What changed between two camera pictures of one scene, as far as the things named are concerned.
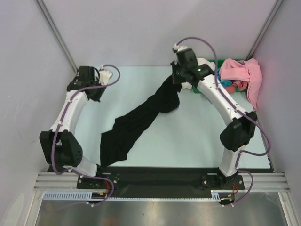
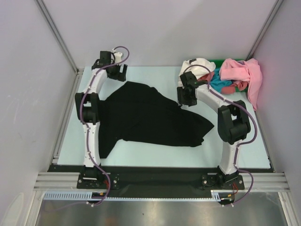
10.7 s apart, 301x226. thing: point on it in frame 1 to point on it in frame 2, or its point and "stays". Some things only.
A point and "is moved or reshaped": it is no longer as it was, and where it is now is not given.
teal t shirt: (224, 83) stays
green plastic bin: (219, 62) stays
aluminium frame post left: (59, 35) stays
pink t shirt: (249, 70) stays
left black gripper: (97, 97) to (119, 76)
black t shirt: (115, 143) is moved or reshaped
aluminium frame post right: (265, 29) stays
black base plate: (165, 181) stays
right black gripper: (175, 79) to (181, 100)
